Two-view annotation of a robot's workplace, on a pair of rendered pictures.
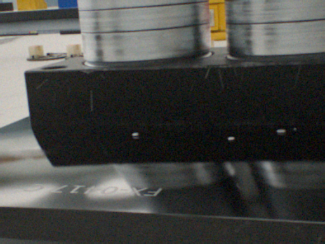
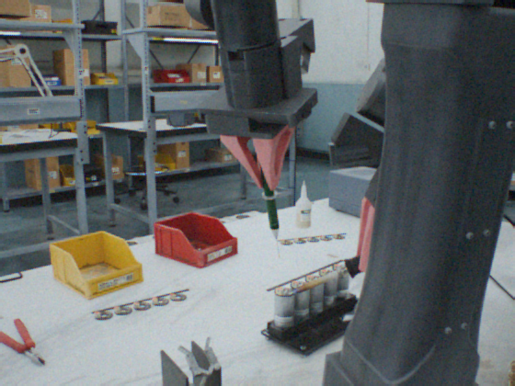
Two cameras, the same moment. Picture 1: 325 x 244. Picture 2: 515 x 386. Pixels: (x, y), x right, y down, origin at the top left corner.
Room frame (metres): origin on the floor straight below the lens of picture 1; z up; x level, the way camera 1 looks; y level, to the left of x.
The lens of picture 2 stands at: (-0.11, 0.52, 1.06)
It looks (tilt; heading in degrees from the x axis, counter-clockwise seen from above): 13 degrees down; 297
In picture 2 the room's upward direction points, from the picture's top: straight up
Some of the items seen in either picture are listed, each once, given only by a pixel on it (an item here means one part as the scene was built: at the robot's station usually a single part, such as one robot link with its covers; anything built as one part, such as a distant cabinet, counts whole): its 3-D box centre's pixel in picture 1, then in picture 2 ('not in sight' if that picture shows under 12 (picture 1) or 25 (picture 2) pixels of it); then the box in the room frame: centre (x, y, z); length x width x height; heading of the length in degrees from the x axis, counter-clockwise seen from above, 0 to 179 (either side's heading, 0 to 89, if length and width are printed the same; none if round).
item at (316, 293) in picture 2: not in sight; (314, 296); (0.10, -0.05, 0.79); 0.02 x 0.02 x 0.05
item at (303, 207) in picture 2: not in sight; (303, 203); (0.28, -0.46, 0.80); 0.03 x 0.03 x 0.10
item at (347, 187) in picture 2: not in sight; (368, 193); (0.18, -0.63, 0.80); 0.15 x 0.12 x 0.10; 150
